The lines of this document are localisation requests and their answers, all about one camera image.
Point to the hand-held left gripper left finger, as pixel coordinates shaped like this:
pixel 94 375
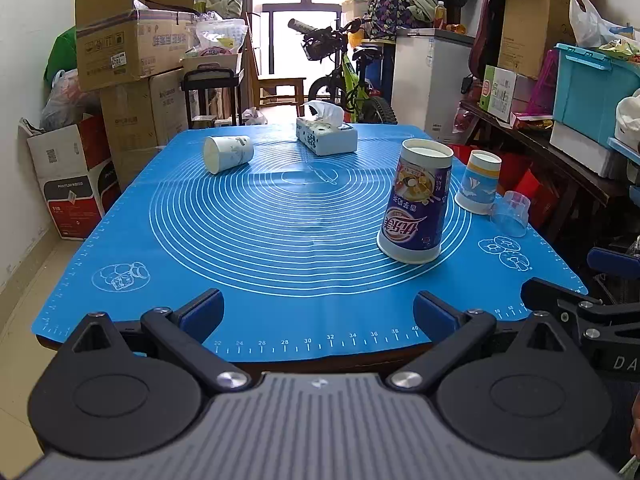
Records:
pixel 202 311

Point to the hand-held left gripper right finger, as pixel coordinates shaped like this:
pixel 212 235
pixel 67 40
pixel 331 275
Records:
pixel 434 311

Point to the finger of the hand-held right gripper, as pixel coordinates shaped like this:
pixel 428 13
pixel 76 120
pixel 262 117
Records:
pixel 545 292
pixel 612 260

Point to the clear plastic cup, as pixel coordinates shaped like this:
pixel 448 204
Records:
pixel 512 212

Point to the tall purple printed cup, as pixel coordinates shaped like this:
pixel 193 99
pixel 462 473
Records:
pixel 417 205

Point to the blue white paper cup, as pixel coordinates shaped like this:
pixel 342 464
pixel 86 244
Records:
pixel 477 182

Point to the dark wooden side table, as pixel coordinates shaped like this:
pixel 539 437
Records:
pixel 565 160

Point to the blue silicone baking mat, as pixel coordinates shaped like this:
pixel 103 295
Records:
pixel 280 230

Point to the white foam box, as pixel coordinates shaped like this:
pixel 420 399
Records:
pixel 580 150

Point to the red bags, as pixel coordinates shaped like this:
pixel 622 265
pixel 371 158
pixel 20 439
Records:
pixel 520 180

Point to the light blue storage bin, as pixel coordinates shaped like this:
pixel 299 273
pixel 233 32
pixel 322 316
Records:
pixel 592 92

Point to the white red black carton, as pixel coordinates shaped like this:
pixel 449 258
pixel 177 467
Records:
pixel 70 180

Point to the white green printed box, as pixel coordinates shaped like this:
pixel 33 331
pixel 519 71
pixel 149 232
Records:
pixel 500 92

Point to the blue white tissue box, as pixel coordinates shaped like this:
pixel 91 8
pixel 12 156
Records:
pixel 327 135

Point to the tall brown cardboard box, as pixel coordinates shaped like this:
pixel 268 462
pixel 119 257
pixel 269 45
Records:
pixel 145 110

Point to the black utility cart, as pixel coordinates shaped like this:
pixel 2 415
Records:
pixel 212 90

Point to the white chest freezer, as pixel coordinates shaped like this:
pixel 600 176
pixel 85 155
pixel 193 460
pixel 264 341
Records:
pixel 430 82

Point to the white plastic bag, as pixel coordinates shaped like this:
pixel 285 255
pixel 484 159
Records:
pixel 590 22

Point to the wooden chair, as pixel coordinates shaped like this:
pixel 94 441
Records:
pixel 277 85

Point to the upright brown cardboard box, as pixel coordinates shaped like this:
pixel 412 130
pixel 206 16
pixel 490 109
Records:
pixel 532 30

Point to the green black bicycle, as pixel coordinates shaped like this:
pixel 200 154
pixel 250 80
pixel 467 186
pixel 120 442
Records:
pixel 352 77

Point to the translucent plastic bag with clothes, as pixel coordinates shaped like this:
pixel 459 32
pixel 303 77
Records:
pixel 67 102

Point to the dark red jacket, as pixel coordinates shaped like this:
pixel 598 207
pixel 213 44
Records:
pixel 490 20

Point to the open brown cardboard box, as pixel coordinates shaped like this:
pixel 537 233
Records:
pixel 127 45

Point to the clear plastic bags pile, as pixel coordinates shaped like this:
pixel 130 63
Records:
pixel 220 35

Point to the green bag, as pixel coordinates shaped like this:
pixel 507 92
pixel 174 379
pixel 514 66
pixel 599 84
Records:
pixel 62 57

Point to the orange drink bottle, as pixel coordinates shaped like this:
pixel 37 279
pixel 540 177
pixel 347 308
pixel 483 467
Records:
pixel 440 16

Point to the purple patterned bag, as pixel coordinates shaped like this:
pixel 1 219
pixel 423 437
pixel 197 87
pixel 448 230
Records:
pixel 392 10

